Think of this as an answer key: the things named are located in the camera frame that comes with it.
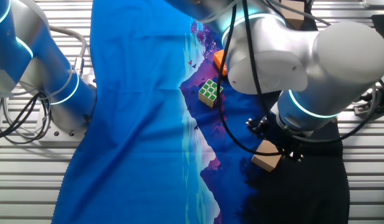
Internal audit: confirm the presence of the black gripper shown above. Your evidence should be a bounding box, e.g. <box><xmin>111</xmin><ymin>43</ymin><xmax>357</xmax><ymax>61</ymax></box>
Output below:
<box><xmin>245</xmin><ymin>116</ymin><xmax>305</xmax><ymax>162</ymax></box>

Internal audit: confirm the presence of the orange box with red button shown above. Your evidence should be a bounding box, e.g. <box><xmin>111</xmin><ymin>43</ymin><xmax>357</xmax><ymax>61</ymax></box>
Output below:
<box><xmin>213</xmin><ymin>49</ymin><xmax>228</xmax><ymax>77</ymax></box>

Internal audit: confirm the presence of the grey cable with metal connector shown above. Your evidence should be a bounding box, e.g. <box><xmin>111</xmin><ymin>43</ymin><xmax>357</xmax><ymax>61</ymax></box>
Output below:
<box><xmin>48</xmin><ymin>25</ymin><xmax>88</xmax><ymax>77</ymax></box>

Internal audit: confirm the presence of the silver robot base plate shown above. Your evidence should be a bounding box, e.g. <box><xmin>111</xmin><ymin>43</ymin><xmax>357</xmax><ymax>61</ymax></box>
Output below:
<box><xmin>35</xmin><ymin>102</ymin><xmax>98</xmax><ymax>147</ymax></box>

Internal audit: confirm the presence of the black flat slab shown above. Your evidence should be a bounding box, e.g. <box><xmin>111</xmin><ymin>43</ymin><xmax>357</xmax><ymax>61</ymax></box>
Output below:
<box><xmin>371</xmin><ymin>14</ymin><xmax>384</xmax><ymax>41</ymax></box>

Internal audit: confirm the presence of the silver ribbed depth camera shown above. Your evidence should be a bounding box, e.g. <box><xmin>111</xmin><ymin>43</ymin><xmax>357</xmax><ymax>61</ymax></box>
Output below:
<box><xmin>362</xmin><ymin>0</ymin><xmax>384</xmax><ymax>9</ymax></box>

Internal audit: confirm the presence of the black base cable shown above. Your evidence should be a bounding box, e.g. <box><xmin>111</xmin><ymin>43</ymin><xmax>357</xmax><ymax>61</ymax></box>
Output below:
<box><xmin>0</xmin><ymin>93</ymin><xmax>52</xmax><ymax>146</ymax></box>
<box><xmin>0</xmin><ymin>91</ymin><xmax>51</xmax><ymax>141</ymax></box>

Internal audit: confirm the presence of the plain wooden cube block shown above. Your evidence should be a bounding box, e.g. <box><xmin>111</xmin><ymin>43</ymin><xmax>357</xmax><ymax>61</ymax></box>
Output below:
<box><xmin>250</xmin><ymin>139</ymin><xmax>283</xmax><ymax>173</ymax></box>
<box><xmin>278</xmin><ymin>0</ymin><xmax>306</xmax><ymax>31</ymax></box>

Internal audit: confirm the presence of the green faced puzzle cube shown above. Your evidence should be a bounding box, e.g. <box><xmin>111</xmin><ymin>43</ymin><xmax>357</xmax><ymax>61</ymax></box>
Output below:
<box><xmin>197</xmin><ymin>78</ymin><xmax>224</xmax><ymax>110</ymax></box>

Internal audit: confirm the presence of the blue black landscape cloth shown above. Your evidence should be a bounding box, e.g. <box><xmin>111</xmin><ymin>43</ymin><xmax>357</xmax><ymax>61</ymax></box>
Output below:
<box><xmin>51</xmin><ymin>0</ymin><xmax>351</xmax><ymax>224</ymax></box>

